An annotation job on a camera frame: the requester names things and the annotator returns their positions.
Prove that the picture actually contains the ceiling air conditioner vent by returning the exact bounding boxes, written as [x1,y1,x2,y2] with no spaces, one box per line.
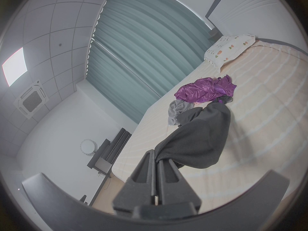
[14,79,50,119]

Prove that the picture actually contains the ceiling light panel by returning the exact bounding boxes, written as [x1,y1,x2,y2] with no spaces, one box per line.
[2,47,27,86]

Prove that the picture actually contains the blue-green curtain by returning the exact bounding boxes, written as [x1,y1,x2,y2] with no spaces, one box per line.
[86,41,162,125]
[93,0,213,98]

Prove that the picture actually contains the white printed pillow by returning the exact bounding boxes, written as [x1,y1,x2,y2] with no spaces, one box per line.
[204,34,256,72]

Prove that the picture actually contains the black chest of drawers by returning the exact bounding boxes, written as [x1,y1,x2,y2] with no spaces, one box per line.
[87,128,132,177]

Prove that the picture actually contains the dark grey garment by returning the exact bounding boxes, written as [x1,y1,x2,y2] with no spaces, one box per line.
[218,95,234,105]

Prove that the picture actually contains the round white mirror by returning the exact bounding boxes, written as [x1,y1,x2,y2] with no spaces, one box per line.
[80,139,97,156]

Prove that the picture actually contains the purple satin garment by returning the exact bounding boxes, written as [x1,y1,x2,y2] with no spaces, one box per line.
[174,74,237,104]

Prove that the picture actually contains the black T-shirt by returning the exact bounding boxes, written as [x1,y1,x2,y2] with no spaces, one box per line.
[154,103,232,170]

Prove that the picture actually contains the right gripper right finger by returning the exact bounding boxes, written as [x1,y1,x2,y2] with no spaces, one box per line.
[157,159,202,213]

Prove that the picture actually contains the bed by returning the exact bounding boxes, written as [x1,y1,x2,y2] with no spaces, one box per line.
[112,0,308,215]

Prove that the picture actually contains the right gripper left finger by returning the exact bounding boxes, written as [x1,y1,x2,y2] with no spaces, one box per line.
[113,150,157,214]

